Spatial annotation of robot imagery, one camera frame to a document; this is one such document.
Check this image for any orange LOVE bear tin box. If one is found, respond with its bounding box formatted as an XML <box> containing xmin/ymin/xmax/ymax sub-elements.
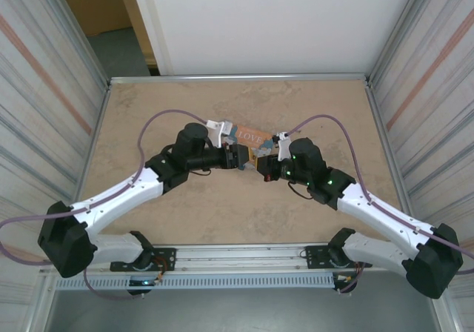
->
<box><xmin>225</xmin><ymin>123</ymin><xmax>278</xmax><ymax>162</ymax></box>

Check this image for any brown cardboard panel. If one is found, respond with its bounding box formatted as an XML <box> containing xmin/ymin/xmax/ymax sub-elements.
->
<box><xmin>53</xmin><ymin>0</ymin><xmax>151</xmax><ymax>76</ymax></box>

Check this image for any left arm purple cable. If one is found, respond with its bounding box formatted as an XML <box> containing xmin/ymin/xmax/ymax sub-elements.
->
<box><xmin>0</xmin><ymin>109</ymin><xmax>214</xmax><ymax>300</ymax></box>

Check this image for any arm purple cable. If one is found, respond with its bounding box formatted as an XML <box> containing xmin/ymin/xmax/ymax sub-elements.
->
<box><xmin>0</xmin><ymin>109</ymin><xmax>214</xmax><ymax>300</ymax></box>
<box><xmin>287</xmin><ymin>113</ymin><xmax>474</xmax><ymax>295</ymax></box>

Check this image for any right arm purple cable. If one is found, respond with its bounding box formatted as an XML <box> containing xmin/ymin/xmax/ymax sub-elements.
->
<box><xmin>287</xmin><ymin>113</ymin><xmax>474</xmax><ymax>295</ymax></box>

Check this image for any aluminium side frame rail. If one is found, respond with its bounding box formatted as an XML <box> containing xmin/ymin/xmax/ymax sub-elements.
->
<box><xmin>72</xmin><ymin>82</ymin><xmax>113</xmax><ymax>205</ymax></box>
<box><xmin>364</xmin><ymin>79</ymin><xmax>418</xmax><ymax>222</ymax></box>

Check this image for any long aluminium table frame rail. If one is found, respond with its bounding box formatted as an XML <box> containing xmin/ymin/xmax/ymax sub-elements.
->
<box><xmin>108</xmin><ymin>73</ymin><xmax>373</xmax><ymax>85</ymax></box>

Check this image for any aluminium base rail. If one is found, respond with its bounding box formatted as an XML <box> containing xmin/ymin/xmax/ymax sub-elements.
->
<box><xmin>173</xmin><ymin>245</ymin><xmax>308</xmax><ymax>272</ymax></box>

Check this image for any slotted grey cable duct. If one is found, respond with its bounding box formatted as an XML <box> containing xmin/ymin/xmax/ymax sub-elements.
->
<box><xmin>55</xmin><ymin>273</ymin><xmax>336</xmax><ymax>291</ymax></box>

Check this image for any white door frame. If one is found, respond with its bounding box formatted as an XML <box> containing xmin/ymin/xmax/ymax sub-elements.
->
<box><xmin>127</xmin><ymin>0</ymin><xmax>175</xmax><ymax>77</ymax></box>

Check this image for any aluminium corner post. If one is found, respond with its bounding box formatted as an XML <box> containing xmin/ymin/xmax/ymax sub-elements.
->
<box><xmin>51</xmin><ymin>0</ymin><xmax>112</xmax><ymax>90</ymax></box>
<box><xmin>368</xmin><ymin>0</ymin><xmax>419</xmax><ymax>88</ymax></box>

